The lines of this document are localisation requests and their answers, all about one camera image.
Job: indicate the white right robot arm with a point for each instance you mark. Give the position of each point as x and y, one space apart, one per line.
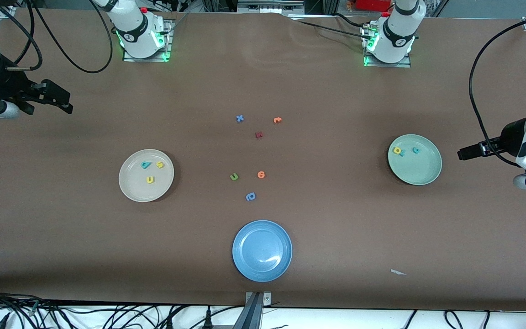
135 27

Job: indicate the white paper scrap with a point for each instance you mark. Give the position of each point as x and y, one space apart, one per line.
396 272

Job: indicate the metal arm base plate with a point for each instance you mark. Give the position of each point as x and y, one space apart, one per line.
146 60
386 65

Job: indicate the red background object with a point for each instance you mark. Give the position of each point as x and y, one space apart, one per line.
372 4

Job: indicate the grey device box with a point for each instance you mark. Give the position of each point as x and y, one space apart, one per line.
270 6

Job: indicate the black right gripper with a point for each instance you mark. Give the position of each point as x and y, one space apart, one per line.
8 86

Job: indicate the brown table cover mat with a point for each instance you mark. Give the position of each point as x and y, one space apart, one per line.
62 228

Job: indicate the light green plate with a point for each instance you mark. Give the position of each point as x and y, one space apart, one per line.
420 169

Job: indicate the teal foam letter p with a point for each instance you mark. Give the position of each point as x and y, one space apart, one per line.
143 165

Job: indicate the blue plate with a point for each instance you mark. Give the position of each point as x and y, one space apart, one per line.
262 251

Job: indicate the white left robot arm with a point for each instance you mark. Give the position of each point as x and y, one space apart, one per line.
397 32

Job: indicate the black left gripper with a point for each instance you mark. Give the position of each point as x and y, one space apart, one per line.
508 134

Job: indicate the blue foam letter a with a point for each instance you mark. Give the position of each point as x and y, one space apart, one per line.
254 195

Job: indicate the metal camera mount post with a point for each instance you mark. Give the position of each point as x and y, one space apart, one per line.
255 310

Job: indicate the beige brown plate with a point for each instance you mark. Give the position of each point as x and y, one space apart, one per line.
146 192

